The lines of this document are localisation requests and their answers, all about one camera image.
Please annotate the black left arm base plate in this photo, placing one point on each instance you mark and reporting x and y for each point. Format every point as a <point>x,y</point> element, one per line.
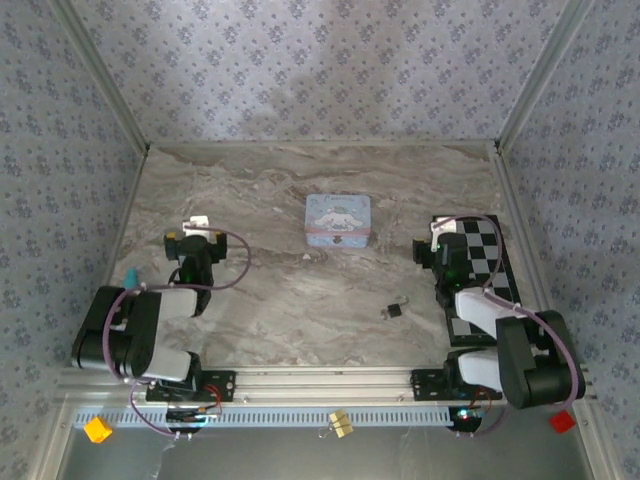
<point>220,385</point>

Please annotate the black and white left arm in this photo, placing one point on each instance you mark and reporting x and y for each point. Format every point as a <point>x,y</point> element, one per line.
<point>135,330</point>

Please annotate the aluminium corner frame post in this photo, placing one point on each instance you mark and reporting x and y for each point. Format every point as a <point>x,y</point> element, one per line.
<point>100,75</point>
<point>540,80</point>

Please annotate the cartoon print tin box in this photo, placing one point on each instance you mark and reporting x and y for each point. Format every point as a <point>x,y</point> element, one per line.
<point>338,220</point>

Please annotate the yellow toy block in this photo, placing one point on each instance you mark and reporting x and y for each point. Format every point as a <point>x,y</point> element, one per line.
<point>97,429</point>

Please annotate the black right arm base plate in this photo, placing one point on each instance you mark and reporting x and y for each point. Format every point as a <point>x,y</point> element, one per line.
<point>425,384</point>

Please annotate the small teal object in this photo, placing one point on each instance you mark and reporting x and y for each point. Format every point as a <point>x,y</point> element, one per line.
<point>132,279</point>

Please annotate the red toy block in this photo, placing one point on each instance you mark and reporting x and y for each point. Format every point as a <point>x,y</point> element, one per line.
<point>562,421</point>

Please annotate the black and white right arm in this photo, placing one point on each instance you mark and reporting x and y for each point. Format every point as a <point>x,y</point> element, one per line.
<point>520,360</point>

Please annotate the aluminium rear frame rail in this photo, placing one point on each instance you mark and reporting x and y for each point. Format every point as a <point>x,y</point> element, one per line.
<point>320,144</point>

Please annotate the yellow binder clip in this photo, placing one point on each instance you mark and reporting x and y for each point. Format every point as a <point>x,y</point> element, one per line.
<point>340,424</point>

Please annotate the aluminium side frame rail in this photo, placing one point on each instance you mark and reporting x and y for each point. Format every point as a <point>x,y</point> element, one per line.
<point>525,240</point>

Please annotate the black and white chessboard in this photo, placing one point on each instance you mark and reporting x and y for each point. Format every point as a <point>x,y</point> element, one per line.
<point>492,250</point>

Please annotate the long aluminium base rail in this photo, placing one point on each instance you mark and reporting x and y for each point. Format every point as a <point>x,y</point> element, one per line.
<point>320,384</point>

